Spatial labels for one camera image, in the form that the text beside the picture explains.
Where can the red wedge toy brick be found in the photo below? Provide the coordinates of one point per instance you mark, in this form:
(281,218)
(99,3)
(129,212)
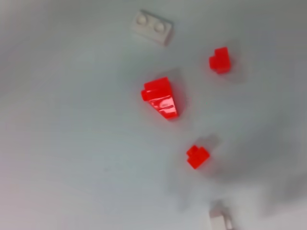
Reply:
(160,98)

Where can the small red toy brick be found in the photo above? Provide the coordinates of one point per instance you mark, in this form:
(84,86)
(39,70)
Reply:
(197,158)
(219,61)

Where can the long white toy brick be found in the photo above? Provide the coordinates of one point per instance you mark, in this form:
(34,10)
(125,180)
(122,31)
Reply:
(219,219)

